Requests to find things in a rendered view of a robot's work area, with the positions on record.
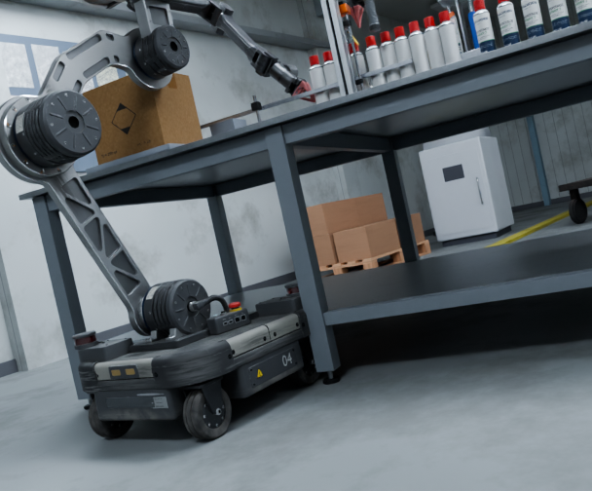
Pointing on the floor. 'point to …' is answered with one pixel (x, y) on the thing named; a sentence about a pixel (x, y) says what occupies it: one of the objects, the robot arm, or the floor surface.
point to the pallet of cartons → (358, 234)
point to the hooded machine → (466, 188)
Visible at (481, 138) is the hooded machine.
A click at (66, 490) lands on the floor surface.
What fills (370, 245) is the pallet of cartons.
